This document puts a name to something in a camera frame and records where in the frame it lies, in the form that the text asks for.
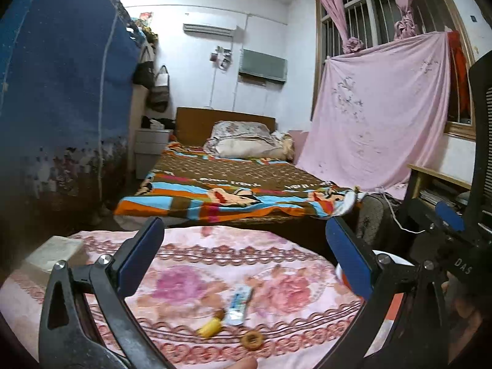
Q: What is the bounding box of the red trash bin white rim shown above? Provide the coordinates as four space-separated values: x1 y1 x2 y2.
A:
335 248 415 327

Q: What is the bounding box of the person's hand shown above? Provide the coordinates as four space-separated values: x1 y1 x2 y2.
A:
441 272 483 364

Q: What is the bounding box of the wooden desk shelf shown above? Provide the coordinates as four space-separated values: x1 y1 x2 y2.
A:
404 164 471 211

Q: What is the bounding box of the beige foam block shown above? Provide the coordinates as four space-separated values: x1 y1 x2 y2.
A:
24 236 88 273

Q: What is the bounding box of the pink hanging sheet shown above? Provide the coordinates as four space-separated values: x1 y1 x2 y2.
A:
298 32 450 199

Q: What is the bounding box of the yellow bottle cap piece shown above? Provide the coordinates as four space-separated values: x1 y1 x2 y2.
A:
197 309 225 339

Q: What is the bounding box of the pink floral quilt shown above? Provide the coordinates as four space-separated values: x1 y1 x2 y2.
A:
0 225 390 369

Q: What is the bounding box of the colourful striped bed blanket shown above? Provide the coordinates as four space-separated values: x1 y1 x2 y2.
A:
114 142 364 223

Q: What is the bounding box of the white bedside drawer cabinet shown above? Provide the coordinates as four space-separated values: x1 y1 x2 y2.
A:
134 128 173 179

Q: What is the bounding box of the floral pillow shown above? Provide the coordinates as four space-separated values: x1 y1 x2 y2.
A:
203 121 295 161

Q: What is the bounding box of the wooden bed headboard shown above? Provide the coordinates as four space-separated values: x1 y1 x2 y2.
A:
173 107 276 147

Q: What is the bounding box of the grey hanging handbag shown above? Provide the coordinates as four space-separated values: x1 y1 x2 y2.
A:
146 65 170 113

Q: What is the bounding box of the black handbag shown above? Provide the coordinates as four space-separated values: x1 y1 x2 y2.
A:
132 42 155 89

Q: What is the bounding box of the blue fabric wardrobe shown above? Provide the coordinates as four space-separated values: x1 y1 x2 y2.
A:
1 0 140 250

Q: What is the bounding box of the white air conditioner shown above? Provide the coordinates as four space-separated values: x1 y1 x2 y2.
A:
183 23 237 38

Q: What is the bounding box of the white cable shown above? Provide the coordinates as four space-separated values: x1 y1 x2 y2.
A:
374 187 426 235

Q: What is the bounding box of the brown round ring cookie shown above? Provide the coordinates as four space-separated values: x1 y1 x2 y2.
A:
240 331 264 351

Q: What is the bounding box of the grey wall panel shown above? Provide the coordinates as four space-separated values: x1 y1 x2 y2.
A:
239 49 288 83

